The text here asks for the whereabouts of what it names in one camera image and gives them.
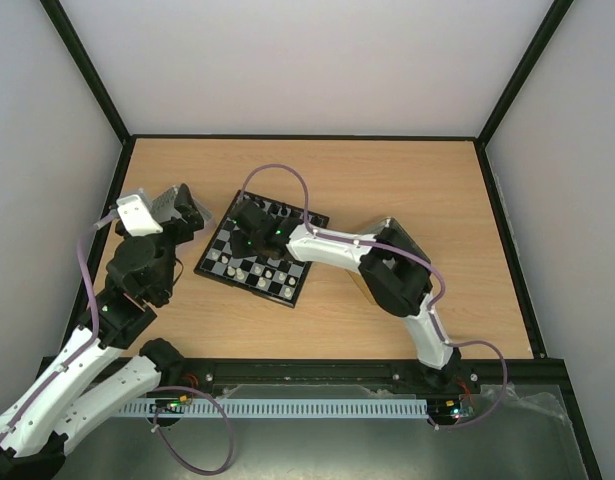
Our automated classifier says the circuit board with led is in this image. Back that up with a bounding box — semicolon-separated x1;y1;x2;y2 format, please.
152;395;193;414
429;397;475;424

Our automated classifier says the right circuit board with LED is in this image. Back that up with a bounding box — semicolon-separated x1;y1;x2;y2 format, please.
429;397;475;424

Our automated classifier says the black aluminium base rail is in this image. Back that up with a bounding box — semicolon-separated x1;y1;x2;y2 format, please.
86;355;568;396

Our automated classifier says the black cage frame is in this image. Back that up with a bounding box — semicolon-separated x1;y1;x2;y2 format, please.
0;0;604;480

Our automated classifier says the black chess pieces row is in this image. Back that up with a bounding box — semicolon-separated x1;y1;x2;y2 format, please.
243;192;330;227

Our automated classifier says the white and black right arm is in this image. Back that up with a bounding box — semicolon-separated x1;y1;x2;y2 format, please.
230;217;461;392

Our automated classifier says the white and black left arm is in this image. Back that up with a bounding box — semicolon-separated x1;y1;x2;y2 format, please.
0;184;211;479

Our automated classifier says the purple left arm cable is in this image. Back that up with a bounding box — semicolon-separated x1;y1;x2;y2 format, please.
0;212;236;476

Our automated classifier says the left circuit board with LED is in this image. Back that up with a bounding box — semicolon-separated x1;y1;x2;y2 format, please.
152;395;193;414

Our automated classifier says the silver textured metal tray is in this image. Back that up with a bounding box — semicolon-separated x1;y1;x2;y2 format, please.
150;183;214;233

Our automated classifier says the gold rimmed metal tin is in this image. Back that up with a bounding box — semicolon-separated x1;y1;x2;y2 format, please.
359;217;432;317

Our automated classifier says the light blue slotted cable duct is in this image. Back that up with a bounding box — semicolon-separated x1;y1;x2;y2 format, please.
116;398;428;420

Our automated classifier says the black and silver chessboard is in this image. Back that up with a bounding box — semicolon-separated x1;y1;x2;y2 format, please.
194;200;311;308

